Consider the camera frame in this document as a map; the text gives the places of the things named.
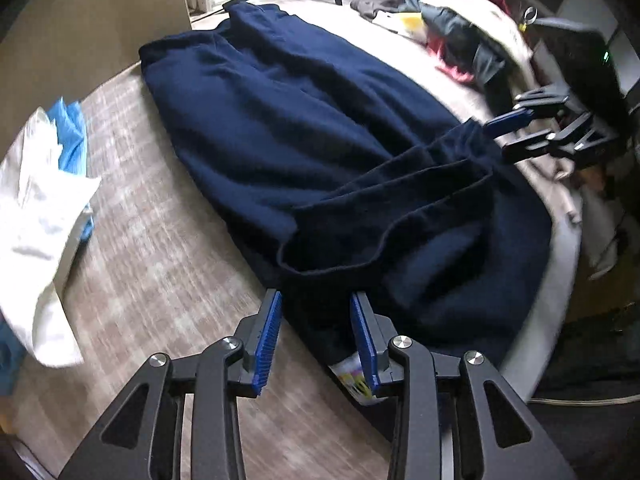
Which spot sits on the beige plaid blanket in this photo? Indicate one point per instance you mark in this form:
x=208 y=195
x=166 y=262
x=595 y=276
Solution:
x=165 y=240

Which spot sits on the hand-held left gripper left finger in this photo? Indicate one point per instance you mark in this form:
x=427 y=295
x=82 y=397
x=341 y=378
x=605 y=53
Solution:
x=265 y=345

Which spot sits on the blue cloth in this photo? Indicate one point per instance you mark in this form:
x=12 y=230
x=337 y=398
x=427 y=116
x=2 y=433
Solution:
x=72 y=130

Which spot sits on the navy blue garment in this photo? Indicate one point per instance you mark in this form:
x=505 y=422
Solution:
x=310 y=140

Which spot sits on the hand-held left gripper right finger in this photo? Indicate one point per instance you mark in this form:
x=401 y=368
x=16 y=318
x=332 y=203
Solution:
x=362 y=345

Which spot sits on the pile of mixed clothes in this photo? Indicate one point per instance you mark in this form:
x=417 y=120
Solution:
x=465 y=35

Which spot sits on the white printed tag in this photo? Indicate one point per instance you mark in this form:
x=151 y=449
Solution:
x=357 y=380

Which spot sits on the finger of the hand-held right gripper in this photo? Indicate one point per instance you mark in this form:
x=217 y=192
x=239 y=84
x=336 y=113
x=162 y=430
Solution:
x=507 y=121
x=530 y=146

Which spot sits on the white round table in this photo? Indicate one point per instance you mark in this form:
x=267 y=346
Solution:
x=555 y=310

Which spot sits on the white cloth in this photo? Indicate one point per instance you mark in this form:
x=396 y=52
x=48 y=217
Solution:
x=35 y=210

